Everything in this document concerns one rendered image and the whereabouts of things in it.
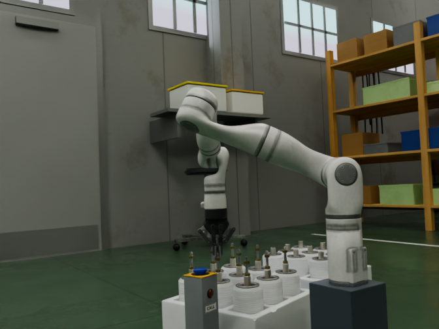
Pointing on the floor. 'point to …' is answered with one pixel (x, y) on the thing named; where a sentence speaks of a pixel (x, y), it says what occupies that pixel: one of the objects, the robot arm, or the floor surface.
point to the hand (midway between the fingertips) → (217, 250)
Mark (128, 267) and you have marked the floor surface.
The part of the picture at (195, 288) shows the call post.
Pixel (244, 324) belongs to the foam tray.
